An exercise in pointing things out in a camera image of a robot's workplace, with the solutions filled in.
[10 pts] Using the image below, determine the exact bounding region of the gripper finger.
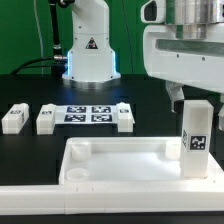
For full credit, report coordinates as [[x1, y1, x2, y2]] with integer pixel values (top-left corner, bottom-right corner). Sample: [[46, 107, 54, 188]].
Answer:
[[218, 94, 224, 131]]

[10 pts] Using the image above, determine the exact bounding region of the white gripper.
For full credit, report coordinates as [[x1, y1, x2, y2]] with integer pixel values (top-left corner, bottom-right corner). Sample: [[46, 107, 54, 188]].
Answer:
[[143, 23, 224, 113]]

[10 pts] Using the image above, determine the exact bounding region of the white desk top tray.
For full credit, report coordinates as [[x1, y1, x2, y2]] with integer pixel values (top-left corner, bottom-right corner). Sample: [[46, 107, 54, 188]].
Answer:
[[59, 137, 224, 187]]

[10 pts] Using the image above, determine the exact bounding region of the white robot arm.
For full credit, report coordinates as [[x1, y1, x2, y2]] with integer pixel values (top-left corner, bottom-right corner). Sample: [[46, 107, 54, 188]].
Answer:
[[63, 0, 224, 130]]

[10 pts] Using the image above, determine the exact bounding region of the fiducial marker sheet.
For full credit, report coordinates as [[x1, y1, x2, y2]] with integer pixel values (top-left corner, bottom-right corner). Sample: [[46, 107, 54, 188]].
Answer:
[[55, 105, 117, 124]]

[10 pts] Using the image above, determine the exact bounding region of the white L-shaped obstacle fence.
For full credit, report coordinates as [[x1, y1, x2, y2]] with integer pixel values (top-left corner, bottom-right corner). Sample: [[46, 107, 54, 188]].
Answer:
[[0, 159, 224, 216]]

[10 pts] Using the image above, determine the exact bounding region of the black cable bundle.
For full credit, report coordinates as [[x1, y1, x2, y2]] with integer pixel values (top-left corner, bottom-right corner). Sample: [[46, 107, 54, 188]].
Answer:
[[9, 0, 69, 76]]

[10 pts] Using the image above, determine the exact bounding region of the white hanging cable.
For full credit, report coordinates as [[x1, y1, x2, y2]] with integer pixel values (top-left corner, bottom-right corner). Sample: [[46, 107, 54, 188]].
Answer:
[[33, 0, 45, 75]]

